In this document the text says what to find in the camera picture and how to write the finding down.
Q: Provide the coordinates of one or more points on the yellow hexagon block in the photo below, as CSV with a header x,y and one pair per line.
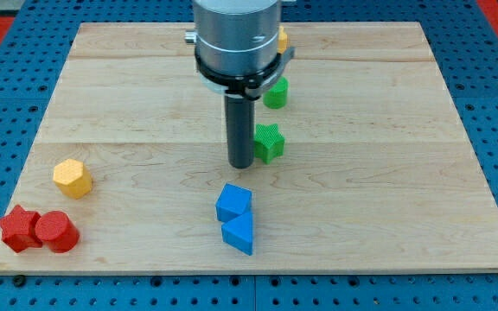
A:
x,y
73,178

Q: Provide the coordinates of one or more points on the blue triangle block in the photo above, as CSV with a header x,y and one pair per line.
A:
x,y
238,233

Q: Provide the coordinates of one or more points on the red star block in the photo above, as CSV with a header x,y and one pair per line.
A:
x,y
18,229

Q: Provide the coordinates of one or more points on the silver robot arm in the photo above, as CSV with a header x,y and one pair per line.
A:
x,y
236,55

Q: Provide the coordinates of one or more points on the wooden board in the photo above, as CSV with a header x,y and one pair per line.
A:
x,y
378,175

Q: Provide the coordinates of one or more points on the red cylinder block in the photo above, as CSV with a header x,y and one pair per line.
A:
x,y
57,231

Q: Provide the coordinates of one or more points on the yellow block behind arm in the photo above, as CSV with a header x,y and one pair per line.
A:
x,y
283,40

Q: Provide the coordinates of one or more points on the blue cube block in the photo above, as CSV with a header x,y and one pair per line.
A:
x,y
232,202

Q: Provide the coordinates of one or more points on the green cylinder block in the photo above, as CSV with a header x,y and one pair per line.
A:
x,y
276,97

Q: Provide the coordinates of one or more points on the green star block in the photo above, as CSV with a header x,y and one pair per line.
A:
x,y
268,142

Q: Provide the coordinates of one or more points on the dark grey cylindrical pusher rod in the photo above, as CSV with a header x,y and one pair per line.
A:
x,y
239,114

